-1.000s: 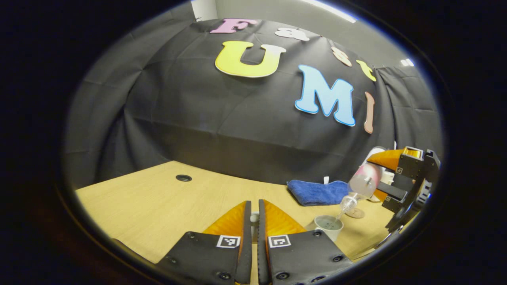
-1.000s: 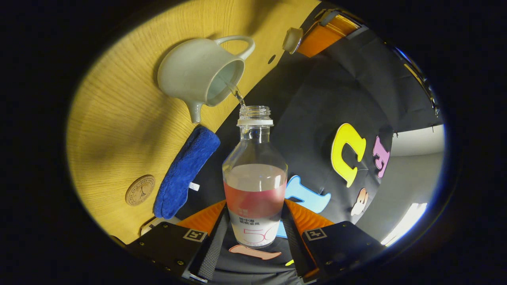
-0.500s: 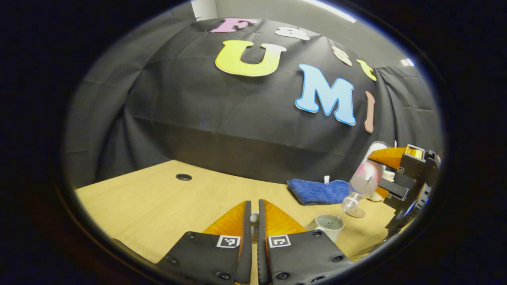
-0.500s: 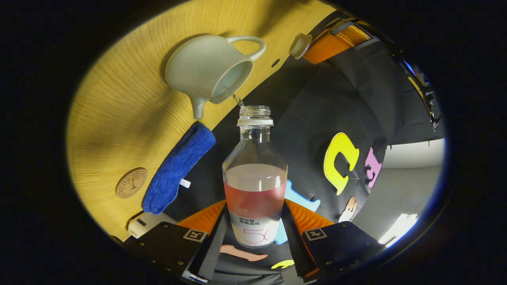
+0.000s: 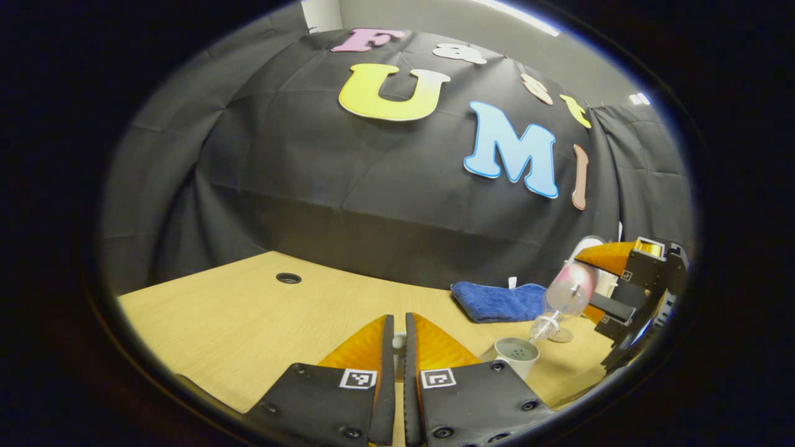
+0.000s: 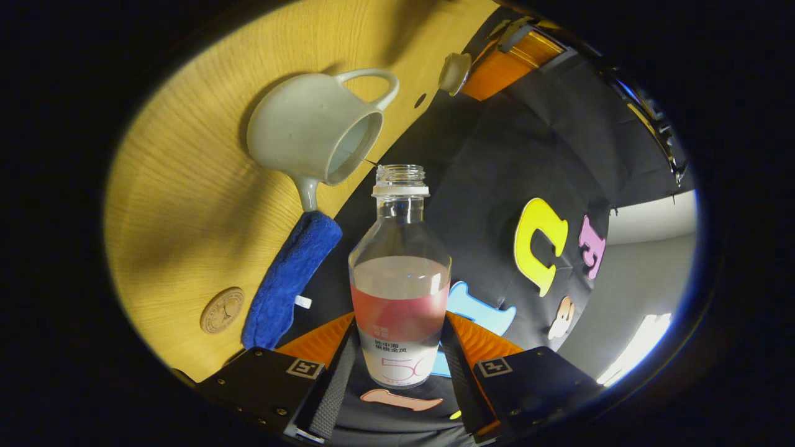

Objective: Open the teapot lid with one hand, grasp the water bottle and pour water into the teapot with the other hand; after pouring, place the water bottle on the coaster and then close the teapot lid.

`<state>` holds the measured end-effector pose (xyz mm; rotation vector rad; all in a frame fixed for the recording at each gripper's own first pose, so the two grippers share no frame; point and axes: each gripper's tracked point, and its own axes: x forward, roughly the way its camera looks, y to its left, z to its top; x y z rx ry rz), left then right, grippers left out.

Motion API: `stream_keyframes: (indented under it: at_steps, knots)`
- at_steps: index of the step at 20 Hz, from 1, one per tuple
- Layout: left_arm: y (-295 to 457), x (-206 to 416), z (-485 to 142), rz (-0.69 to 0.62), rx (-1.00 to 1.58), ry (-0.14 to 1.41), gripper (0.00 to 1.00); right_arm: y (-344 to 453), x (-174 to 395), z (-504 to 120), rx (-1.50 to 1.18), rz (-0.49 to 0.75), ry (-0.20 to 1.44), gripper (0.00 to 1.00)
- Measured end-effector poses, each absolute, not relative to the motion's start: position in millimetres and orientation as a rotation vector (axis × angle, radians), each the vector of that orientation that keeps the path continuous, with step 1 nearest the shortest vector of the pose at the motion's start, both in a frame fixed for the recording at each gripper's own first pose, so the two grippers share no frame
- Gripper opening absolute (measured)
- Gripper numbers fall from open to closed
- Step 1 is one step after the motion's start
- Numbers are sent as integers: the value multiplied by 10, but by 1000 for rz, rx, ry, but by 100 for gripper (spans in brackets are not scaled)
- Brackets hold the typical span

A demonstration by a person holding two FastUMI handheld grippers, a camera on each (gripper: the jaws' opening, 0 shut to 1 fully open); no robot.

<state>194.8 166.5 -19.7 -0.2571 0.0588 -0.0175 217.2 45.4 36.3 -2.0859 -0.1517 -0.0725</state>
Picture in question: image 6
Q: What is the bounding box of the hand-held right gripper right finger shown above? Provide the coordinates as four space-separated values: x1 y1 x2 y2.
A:
441 312 607 444

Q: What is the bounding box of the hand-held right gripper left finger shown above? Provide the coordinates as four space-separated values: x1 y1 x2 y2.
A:
196 312 359 445

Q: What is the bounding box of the clear water bottle pink label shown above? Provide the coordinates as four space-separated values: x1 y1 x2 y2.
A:
348 164 452 389

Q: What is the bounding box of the round cork coaster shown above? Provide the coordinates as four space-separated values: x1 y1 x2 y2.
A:
200 287 245 335

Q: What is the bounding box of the white ceramic teacup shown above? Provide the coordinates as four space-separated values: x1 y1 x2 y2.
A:
247 68 400 213

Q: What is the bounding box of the blue folded towel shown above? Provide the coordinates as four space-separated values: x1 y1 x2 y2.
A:
241 211 343 350

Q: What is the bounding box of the ceiling light panel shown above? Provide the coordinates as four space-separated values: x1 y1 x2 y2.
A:
596 312 673 387

